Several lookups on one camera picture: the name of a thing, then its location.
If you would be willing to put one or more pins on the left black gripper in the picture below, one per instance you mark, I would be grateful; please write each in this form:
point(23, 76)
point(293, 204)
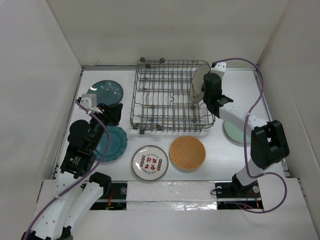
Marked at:
point(112, 112)

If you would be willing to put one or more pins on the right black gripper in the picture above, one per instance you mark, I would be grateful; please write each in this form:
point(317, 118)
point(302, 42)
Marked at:
point(203, 88)

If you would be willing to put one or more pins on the cream plate tree drawing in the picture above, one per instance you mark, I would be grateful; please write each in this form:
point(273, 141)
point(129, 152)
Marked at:
point(196, 91)

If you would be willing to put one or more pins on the teal scalloped plate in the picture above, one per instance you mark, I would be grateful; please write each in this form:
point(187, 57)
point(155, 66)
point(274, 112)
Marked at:
point(117, 144)

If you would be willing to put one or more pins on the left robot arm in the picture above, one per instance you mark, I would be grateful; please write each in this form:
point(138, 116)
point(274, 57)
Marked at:
point(78, 185)

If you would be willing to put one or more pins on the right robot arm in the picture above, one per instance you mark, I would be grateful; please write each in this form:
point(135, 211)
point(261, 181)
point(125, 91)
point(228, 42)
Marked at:
point(268, 143)

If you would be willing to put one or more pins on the dark teal blossom plate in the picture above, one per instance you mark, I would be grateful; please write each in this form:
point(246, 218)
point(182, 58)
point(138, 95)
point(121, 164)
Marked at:
point(107, 92)

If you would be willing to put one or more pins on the light green flower plate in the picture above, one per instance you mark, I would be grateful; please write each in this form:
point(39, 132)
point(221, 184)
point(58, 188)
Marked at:
point(233, 132)

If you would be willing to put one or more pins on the round woven bamboo tray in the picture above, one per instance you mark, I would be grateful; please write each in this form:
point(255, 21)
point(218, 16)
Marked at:
point(187, 153)

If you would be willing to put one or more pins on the white plate red characters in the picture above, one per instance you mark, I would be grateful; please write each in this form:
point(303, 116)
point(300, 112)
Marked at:
point(149, 163)

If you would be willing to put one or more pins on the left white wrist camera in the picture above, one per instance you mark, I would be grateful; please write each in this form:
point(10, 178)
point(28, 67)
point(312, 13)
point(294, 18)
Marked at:
point(88, 103)

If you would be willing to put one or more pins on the grey wire dish rack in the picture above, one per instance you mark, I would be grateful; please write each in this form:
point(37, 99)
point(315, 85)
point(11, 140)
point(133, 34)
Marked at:
point(161, 100)

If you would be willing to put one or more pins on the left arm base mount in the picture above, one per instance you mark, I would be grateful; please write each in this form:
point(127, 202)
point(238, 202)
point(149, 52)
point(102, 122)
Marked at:
point(115, 199)

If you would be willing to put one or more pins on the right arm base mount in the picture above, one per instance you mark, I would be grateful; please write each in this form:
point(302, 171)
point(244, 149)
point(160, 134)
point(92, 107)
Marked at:
point(230, 199)

